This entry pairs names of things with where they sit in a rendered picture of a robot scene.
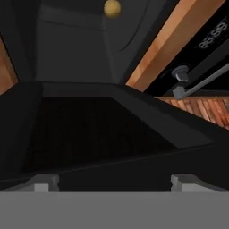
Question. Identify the round brass knob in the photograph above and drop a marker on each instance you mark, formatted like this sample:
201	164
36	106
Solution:
112	8

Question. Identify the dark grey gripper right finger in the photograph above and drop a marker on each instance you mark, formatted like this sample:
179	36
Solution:
183	182

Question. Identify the grey round oven knob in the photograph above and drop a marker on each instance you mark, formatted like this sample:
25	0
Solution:
180	73

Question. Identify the orange wooden side panel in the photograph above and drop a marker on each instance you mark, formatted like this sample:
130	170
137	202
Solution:
173	41

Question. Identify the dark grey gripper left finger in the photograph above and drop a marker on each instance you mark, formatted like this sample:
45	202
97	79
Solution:
44	182

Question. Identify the black oven with display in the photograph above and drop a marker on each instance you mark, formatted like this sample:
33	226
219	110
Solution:
208	35

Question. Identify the dark grey cupboard door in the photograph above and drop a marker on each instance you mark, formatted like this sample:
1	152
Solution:
74	44

